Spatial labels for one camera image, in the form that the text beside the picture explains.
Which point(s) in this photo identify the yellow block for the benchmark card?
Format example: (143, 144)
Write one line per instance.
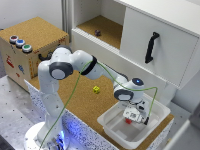
(96, 89)

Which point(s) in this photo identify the blue button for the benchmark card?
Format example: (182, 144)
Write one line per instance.
(20, 42)

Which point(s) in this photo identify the purple block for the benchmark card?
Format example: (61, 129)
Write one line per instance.
(97, 32)

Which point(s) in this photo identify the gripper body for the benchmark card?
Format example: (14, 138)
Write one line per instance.
(136, 113)

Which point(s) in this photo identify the white plastic box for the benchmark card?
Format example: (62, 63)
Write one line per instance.
(133, 125)

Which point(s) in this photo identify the green button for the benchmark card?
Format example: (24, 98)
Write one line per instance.
(27, 48)

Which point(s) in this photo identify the wooden drawer box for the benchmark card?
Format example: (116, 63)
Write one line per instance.
(28, 46)

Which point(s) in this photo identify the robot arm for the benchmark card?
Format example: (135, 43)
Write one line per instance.
(50, 90)

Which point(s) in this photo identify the red button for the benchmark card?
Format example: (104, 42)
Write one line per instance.
(14, 39)

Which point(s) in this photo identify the white sliding door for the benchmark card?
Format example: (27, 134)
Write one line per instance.
(160, 46)

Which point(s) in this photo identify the white cabinet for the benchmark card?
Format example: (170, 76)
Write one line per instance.
(133, 43)

